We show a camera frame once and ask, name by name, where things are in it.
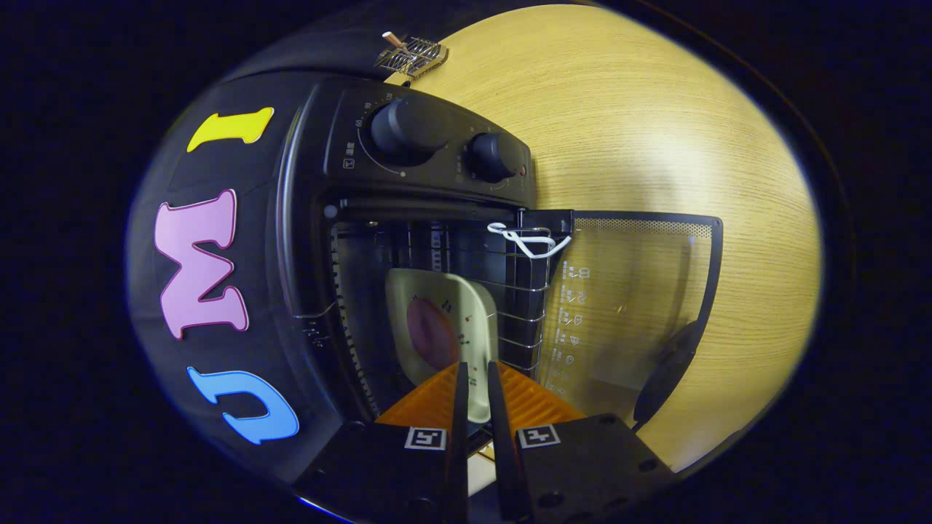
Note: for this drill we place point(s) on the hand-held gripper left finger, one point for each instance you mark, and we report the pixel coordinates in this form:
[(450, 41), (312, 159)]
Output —
[(457, 451)]

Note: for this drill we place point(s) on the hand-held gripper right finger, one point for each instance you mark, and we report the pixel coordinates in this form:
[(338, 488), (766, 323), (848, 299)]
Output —
[(506, 451)]

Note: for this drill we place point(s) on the pink meat slice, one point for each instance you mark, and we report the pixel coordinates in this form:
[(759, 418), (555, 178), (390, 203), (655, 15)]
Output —
[(431, 335)]

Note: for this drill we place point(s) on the cream plate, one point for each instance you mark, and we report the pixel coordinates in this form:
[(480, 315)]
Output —
[(477, 320)]

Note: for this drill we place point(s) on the black toaster oven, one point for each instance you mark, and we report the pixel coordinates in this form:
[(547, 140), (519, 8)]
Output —
[(422, 127)]

